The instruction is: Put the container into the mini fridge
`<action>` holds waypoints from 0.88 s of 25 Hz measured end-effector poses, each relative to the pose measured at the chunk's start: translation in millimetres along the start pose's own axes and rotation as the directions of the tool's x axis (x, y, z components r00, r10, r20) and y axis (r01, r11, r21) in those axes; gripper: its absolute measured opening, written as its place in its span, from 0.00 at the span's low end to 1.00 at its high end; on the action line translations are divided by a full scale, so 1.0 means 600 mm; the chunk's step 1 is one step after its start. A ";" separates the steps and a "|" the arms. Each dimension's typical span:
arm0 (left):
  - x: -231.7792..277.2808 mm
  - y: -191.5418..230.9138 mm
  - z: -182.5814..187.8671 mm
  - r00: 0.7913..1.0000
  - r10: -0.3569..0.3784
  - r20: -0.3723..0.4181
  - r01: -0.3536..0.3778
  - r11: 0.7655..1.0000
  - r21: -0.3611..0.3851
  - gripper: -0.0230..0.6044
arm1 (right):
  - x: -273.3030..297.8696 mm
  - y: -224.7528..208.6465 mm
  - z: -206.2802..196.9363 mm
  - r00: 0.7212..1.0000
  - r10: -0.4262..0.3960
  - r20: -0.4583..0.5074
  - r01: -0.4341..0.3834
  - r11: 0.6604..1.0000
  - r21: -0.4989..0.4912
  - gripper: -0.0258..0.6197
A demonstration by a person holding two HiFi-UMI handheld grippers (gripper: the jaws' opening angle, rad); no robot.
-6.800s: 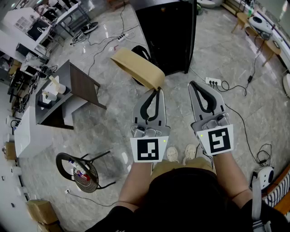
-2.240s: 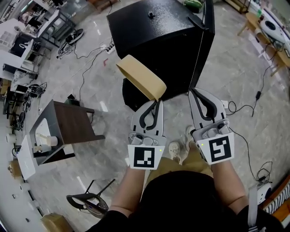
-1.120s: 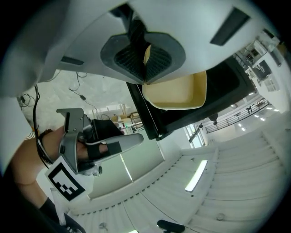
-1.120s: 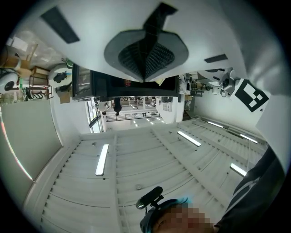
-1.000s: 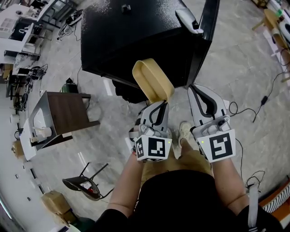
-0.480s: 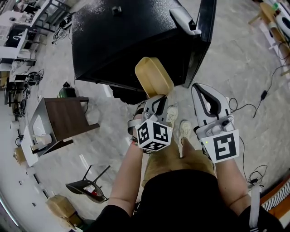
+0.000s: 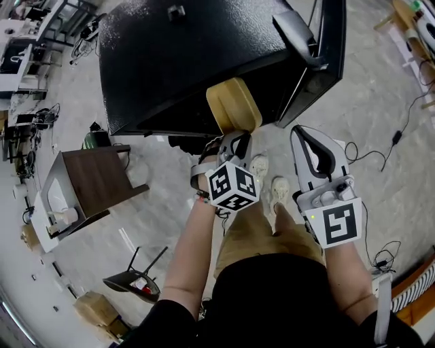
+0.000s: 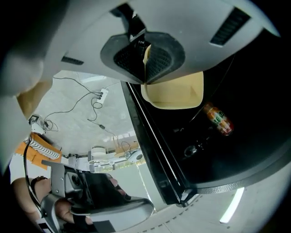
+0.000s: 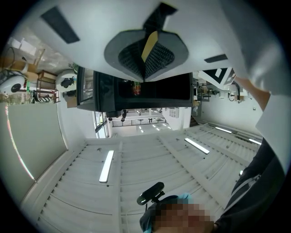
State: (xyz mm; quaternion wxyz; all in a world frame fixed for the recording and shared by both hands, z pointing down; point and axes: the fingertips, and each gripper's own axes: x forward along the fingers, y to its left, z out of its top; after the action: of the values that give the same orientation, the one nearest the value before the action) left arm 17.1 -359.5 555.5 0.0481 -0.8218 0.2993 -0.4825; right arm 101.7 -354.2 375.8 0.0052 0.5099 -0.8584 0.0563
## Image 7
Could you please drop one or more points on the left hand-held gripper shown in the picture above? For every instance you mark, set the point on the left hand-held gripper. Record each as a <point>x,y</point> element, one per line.
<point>234,187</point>

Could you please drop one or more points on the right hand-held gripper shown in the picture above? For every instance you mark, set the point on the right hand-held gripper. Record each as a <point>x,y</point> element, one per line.
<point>340,224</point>

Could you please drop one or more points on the black cabinet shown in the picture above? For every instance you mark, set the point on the black cabinet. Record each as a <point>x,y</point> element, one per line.
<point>190,57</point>

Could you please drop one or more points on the person's right forearm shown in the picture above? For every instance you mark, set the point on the person's right forearm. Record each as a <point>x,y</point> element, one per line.
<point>350,278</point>

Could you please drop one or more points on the person's left forearm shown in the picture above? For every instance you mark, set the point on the person's left forearm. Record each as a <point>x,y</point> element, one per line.
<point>190,255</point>

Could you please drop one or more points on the person's white left shoe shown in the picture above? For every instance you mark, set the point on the person's white left shoe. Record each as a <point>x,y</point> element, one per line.
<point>259,166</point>

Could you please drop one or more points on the person's white shoe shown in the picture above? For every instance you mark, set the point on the person's white shoe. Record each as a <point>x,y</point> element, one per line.
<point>259,166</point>
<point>280,192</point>

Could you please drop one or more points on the person's white right shoe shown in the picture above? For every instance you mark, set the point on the person's white right shoe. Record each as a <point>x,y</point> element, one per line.
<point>280,192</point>

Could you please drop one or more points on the black power adapter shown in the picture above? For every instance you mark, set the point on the black power adapter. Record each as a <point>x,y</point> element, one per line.
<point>397,137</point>

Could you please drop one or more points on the person's khaki shorts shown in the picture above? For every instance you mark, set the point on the person's khaki shorts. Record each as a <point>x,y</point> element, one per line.
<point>251,244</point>

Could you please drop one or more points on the dark wooden cabinet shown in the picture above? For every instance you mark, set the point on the dark wooden cabinet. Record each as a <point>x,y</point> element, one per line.
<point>95,180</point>

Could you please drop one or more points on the green cylinder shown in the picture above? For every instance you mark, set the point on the green cylinder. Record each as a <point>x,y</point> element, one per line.
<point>89,140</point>

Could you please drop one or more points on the person's black shirt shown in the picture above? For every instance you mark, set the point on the person's black shirt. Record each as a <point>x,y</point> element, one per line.
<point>272,306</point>

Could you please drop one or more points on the striped sofa cushion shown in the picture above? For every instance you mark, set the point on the striped sofa cushion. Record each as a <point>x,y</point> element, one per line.
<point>416,289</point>

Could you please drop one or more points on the white dome device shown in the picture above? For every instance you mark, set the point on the white dome device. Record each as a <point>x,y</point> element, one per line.
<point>426,34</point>

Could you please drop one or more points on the wooden stool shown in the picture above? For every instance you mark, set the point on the wooden stool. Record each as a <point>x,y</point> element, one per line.
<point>396,12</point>

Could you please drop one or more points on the red and white packets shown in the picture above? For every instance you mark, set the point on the red and white packets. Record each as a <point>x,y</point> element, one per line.
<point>142,284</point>

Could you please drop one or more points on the black chair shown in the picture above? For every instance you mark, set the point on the black chair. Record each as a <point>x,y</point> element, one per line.
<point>132,283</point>

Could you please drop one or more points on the white cabinet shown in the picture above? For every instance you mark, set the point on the white cabinet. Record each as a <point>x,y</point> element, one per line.
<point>42,227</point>

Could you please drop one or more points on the cardboard box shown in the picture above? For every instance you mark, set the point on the cardboard box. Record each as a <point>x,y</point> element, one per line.
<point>95,307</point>
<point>30,238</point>

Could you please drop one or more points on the white desk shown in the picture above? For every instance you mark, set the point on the white desk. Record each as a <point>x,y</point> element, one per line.
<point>15,64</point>

